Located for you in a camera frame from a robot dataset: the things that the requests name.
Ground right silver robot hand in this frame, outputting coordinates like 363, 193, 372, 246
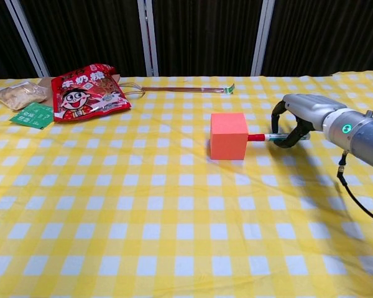
270, 93, 346, 149

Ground red-capped white marker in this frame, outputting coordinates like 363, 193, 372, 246
247, 132, 311, 143

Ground orange cube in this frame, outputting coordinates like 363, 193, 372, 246
210, 112, 249, 161

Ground wrapped chopsticks with green label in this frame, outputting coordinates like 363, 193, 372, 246
141, 83, 236, 94

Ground yellow white checkered tablecloth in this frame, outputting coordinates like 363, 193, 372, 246
0, 70, 373, 298

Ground red cartoon snack bag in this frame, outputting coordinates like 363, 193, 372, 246
51, 63, 132, 123

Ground green paper packet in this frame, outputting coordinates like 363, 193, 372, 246
9, 102, 55, 130

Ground clear bag of brown snacks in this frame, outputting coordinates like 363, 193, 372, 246
0, 81, 48, 111

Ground white frame post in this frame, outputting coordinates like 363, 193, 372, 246
137, 0, 160, 77
250, 0, 275, 77
4, 0, 50, 78

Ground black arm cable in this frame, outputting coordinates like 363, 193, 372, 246
337, 150, 373, 224

